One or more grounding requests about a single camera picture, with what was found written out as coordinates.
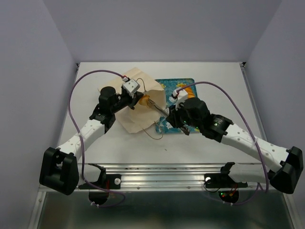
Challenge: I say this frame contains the aluminium front frame rail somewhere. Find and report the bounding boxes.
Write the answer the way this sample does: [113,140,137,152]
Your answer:
[39,163,292,191]

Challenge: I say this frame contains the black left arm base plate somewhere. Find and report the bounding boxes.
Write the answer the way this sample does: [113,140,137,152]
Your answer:
[84,163,122,189]

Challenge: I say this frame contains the beige paper bag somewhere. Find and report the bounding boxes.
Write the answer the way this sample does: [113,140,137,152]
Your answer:
[115,67,166,134]

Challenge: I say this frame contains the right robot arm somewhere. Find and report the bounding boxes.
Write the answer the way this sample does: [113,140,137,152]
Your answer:
[166,97,304,194]

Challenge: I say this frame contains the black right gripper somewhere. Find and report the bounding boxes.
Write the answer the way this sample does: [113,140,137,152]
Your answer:
[165,100,202,130]

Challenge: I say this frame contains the metal tongs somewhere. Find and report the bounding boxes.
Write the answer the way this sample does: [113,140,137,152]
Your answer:
[148,99,169,117]

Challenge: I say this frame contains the fake croissant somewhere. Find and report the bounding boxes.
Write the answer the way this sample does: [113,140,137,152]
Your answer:
[138,94,150,107]

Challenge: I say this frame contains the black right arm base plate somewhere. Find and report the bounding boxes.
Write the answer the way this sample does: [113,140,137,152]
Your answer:
[204,173,248,188]

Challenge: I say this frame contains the orange twisted fake bread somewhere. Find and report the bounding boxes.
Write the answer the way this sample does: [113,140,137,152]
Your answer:
[184,87,195,99]

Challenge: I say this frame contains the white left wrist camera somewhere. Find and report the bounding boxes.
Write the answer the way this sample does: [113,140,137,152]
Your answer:
[122,77,140,94]

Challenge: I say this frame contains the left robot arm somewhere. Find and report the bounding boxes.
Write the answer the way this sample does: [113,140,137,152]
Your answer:
[39,86,144,195]

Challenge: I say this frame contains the teal floral tray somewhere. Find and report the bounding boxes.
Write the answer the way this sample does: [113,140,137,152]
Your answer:
[153,77,198,135]

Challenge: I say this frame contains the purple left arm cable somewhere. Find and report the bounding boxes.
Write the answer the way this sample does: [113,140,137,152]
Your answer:
[67,70,131,208]

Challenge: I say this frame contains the aluminium table edge rail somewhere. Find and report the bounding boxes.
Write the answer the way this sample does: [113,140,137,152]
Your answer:
[240,62,277,167]

